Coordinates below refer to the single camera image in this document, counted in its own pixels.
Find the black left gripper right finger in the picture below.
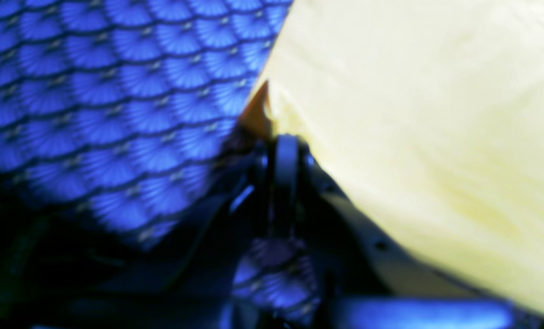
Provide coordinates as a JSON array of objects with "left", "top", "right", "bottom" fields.
[{"left": 276, "top": 135, "right": 516, "bottom": 329}]

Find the blue fan-patterned tablecloth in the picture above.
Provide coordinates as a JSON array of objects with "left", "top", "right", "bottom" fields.
[{"left": 0, "top": 0, "right": 320, "bottom": 329}]

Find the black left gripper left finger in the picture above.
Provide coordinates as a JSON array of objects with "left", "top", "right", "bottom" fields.
[{"left": 25, "top": 140, "right": 277, "bottom": 329}]

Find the yellow T-shirt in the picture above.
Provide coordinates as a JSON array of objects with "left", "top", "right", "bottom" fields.
[{"left": 259, "top": 0, "right": 544, "bottom": 316}]

